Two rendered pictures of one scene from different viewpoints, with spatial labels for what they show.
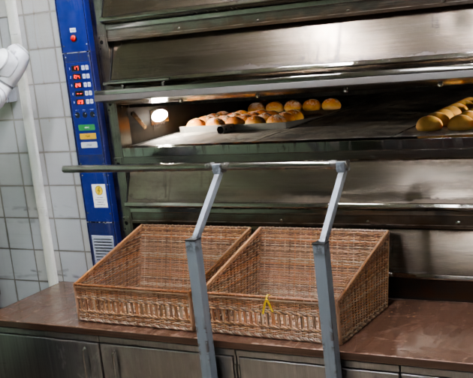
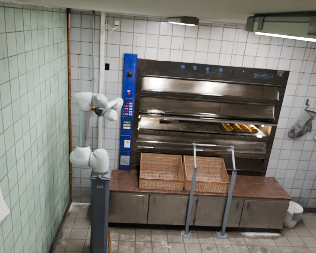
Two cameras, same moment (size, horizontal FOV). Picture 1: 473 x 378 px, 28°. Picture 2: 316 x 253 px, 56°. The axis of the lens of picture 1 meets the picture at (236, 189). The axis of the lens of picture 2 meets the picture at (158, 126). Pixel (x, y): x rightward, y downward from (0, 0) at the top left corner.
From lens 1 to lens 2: 2.72 m
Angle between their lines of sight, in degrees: 36
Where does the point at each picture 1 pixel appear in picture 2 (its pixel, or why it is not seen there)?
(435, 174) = (235, 144)
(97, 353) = (148, 199)
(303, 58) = (208, 111)
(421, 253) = (227, 163)
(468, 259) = (240, 164)
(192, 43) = (171, 101)
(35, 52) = (108, 95)
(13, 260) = not seen: hidden behind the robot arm
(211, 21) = (180, 96)
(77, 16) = (131, 87)
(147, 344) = (167, 195)
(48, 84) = not seen: hidden behind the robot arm
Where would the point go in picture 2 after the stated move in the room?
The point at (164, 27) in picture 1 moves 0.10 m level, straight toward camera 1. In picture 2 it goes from (163, 95) to (168, 97)
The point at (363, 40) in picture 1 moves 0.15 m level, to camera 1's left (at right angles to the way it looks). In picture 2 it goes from (226, 109) to (218, 110)
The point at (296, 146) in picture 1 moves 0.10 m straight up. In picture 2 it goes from (199, 134) to (200, 127)
